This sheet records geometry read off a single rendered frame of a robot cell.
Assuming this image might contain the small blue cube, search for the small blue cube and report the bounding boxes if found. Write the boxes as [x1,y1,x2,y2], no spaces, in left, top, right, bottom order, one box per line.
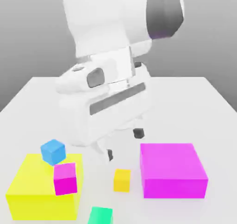
[40,139,67,167]

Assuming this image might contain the small yellow cube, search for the small yellow cube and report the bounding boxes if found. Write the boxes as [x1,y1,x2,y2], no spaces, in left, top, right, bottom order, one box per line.
[113,168,131,193]

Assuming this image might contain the small magenta cube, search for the small magenta cube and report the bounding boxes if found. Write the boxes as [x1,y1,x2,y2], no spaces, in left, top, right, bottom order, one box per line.
[53,162,78,196]

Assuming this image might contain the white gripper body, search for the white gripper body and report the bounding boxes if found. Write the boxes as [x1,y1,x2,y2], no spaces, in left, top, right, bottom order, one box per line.
[58,63,155,148]

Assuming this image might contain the small green cube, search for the small green cube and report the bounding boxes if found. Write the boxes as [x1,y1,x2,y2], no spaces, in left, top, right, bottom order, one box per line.
[87,206,114,224]

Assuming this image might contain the large yellow box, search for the large yellow box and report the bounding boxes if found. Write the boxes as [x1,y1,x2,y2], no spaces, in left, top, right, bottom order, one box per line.
[5,153,83,221]

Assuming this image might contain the large magenta box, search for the large magenta box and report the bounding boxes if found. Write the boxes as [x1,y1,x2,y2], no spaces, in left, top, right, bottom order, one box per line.
[139,143,209,199]

